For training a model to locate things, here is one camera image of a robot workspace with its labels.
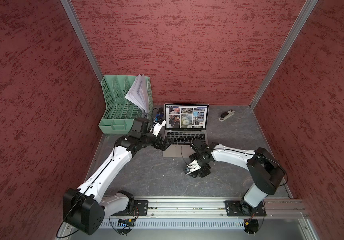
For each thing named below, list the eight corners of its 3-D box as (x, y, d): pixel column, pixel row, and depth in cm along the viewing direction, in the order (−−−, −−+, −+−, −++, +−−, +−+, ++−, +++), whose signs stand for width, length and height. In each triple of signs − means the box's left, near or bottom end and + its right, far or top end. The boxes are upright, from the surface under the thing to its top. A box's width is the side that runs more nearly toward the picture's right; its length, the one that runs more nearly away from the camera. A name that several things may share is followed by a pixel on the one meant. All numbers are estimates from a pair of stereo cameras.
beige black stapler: (221, 121, 114) (222, 118, 110) (217, 118, 116) (218, 114, 112) (233, 115, 118) (235, 111, 115) (229, 111, 120) (231, 107, 117)
